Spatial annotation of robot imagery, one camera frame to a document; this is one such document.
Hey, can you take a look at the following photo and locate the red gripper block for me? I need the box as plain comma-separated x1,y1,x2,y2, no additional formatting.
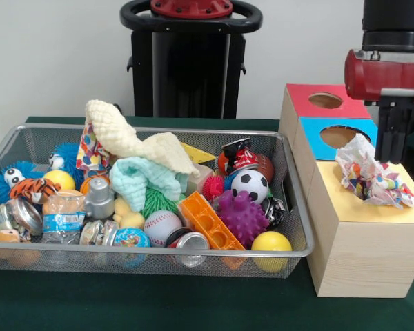
344,49,414,163

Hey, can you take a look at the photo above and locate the dotted paper napkin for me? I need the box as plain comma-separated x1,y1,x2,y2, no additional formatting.
335,133,414,210
76,122,111,172

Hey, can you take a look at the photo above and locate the wooden three-hole sorting box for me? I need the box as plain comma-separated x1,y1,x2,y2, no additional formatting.
278,83,414,298

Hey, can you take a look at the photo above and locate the silver mesh bin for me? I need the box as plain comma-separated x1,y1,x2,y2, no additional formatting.
0,123,315,280

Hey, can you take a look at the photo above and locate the brown toy football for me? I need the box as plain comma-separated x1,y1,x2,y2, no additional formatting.
255,154,275,184

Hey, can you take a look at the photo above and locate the black and white soccer ball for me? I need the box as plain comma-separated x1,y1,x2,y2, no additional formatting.
230,169,270,205

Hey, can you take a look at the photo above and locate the smooth yellow ball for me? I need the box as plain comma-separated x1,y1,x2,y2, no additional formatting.
250,230,293,273

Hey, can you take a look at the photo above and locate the purple spiky ball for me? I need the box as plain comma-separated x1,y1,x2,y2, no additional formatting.
215,189,270,250

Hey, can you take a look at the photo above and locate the orange plastic building block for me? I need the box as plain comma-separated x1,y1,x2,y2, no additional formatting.
178,192,246,252

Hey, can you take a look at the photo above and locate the white baseball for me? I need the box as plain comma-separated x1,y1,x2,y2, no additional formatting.
144,210,184,248

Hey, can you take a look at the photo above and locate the mint green cloth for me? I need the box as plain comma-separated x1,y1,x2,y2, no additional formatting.
109,157,190,211

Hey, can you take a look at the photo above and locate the cream knitted cloth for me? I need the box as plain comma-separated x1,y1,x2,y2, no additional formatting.
86,99,201,177

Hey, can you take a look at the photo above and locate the dark green tablecloth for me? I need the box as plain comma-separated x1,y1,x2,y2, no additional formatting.
0,116,414,331

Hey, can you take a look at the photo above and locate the orange striped tiger plush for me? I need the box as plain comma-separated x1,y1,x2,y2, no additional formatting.
9,177,62,204

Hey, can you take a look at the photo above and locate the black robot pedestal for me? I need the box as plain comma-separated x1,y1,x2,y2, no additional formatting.
119,0,264,119

